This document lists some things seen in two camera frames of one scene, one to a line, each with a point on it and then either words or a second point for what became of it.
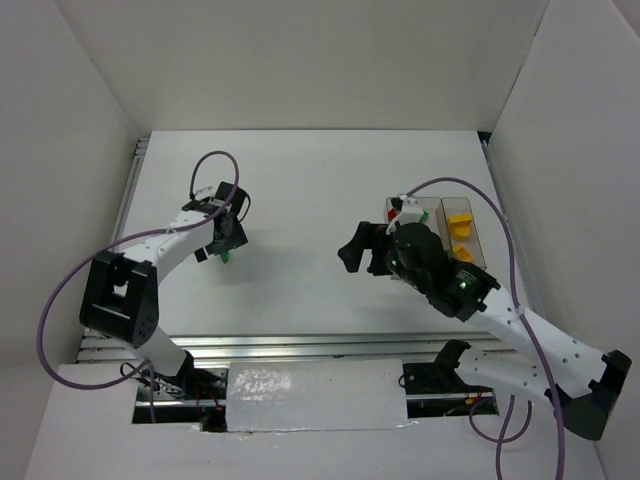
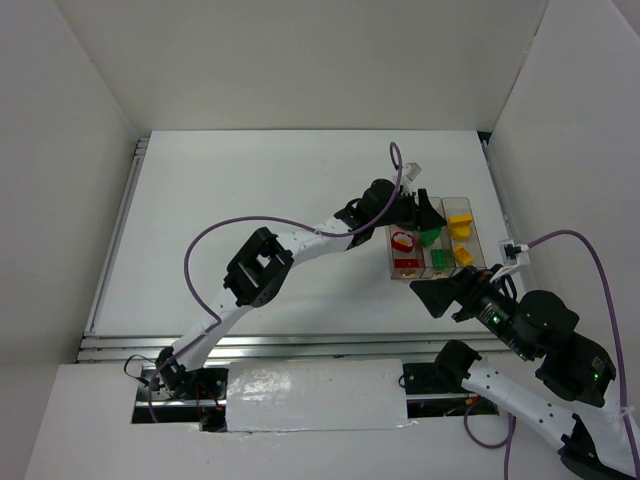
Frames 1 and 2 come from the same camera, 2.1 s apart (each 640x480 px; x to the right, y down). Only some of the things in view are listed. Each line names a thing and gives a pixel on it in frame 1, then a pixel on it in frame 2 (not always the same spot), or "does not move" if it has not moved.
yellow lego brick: [462, 254] does not move
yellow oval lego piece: [460, 226] does not move
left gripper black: [220, 246] -> [415, 211]
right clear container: [454, 215] does not move
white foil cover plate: [316, 395] does not move
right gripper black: [377, 250] -> [463, 295]
